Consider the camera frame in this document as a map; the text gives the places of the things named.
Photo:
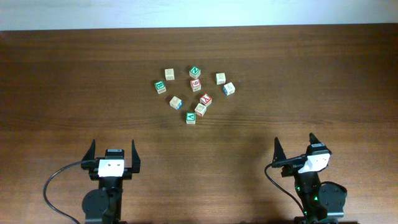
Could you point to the plain wooden block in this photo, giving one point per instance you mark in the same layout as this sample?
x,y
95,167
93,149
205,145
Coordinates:
x,y
169,74

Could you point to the green B block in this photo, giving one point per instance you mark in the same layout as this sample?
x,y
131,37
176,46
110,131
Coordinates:
x,y
160,87

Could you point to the red 9 block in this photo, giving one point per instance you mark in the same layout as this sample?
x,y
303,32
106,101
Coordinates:
x,y
195,85

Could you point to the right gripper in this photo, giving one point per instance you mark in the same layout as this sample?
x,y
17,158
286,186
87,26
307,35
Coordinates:
x,y
288,169

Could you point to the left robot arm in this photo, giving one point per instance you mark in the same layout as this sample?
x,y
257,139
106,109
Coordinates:
x,y
103,205

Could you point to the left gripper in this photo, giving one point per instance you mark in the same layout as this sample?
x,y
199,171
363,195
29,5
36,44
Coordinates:
x,y
126,174

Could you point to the red sided picture block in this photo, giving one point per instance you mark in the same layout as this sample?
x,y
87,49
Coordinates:
x,y
200,110

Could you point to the blue sided plain block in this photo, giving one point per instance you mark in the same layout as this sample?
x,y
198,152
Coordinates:
x,y
176,103

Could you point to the green V block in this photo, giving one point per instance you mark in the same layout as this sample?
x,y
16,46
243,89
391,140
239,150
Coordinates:
x,y
190,118

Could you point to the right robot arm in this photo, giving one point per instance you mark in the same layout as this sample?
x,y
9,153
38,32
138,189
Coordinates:
x,y
320,202

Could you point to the green N block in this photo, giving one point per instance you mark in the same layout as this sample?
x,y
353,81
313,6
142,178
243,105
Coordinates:
x,y
195,72

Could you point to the wooden block number 4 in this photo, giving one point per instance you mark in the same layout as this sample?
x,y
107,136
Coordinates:
x,y
220,78

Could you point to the red Y block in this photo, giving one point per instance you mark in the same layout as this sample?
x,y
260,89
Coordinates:
x,y
206,100

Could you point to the blue sided wooden block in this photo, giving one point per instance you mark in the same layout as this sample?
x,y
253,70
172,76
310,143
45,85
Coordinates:
x,y
229,89

